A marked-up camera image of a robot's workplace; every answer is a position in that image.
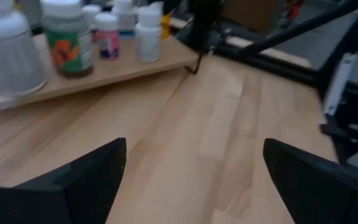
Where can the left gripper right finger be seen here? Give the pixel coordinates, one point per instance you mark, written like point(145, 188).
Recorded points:
point(322, 193)

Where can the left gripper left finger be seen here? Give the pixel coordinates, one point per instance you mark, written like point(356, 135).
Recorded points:
point(73, 193)

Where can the large white medicine bottle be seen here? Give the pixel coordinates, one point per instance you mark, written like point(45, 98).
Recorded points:
point(8, 56)

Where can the pink bottle white cap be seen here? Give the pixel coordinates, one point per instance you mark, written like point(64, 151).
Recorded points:
point(108, 40)

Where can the white bottle fine-print label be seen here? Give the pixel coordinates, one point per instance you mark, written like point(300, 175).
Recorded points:
point(148, 40)

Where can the white melatonin bottle blue band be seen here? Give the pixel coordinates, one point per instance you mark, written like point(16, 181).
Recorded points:
point(125, 21)

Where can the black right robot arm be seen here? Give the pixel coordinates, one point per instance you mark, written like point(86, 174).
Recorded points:
point(205, 21)

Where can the wooden shelf black metal legs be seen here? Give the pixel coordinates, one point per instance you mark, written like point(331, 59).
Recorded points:
point(120, 68)

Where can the yellow background object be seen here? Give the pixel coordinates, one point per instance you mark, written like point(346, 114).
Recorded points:
point(166, 26)

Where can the brown cardboard box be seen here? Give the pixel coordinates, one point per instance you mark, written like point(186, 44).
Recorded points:
point(250, 15)

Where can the white strip on frame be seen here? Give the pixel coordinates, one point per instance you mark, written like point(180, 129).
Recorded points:
point(337, 84)

